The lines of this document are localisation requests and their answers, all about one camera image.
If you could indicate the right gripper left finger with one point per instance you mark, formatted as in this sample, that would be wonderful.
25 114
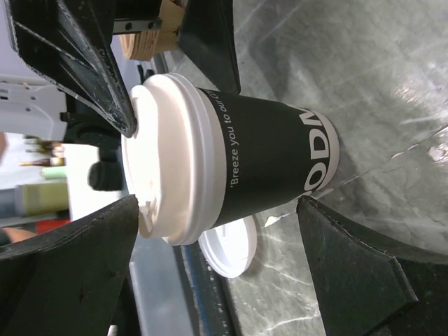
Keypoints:
67 281

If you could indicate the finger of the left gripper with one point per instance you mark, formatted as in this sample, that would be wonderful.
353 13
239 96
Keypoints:
68 43
206 37

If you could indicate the white plastic cup lid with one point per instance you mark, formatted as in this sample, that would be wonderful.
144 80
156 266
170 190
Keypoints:
175 162

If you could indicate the black paper coffee cup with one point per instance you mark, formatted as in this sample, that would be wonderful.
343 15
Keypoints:
274 153

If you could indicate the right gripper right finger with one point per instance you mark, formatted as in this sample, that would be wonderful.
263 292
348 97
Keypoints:
367 283

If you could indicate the brown pulp cup carrier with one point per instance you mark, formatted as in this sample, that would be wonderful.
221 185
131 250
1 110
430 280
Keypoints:
144 45

